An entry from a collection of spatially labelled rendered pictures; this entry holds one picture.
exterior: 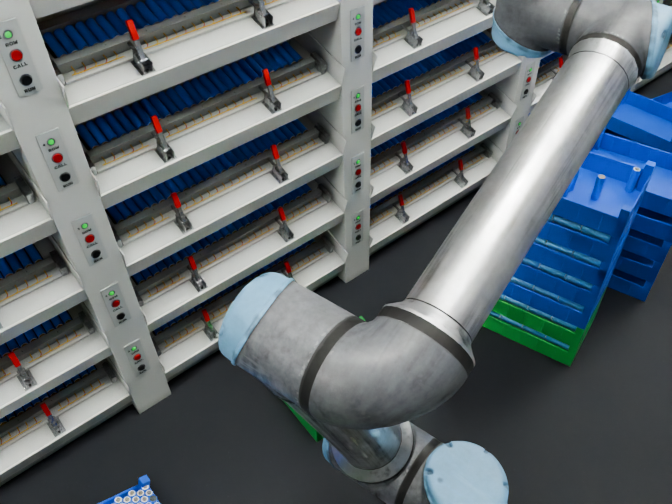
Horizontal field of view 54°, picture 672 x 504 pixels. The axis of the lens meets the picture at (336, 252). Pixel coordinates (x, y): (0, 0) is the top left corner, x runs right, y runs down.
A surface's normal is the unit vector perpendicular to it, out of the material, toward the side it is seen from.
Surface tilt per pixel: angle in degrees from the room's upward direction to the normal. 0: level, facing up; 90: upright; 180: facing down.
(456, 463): 7
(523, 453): 0
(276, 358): 55
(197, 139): 17
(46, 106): 90
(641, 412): 0
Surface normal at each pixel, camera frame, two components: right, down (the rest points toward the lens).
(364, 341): -0.24, -0.69
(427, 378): 0.25, 0.18
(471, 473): 0.09, -0.71
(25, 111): 0.64, 0.54
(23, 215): 0.16, -0.52
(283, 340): -0.36, -0.25
